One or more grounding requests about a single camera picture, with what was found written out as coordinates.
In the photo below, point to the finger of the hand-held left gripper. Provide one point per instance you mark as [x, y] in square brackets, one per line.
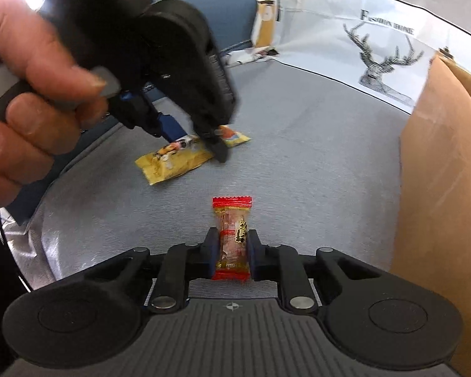
[218, 147]
[167, 125]

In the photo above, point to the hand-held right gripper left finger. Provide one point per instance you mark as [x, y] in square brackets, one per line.
[212, 255]

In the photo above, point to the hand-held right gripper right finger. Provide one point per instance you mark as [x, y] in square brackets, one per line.
[256, 257]

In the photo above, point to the red candy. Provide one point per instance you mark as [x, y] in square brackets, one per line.
[231, 227]

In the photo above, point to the yellow snack packet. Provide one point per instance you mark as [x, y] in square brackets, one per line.
[172, 163]

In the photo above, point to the brown cardboard box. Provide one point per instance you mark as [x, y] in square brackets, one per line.
[447, 165]

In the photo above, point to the person's left hand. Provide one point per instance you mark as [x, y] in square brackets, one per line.
[31, 137]

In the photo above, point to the grey deer print sofa cover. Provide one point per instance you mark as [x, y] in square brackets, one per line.
[298, 145]

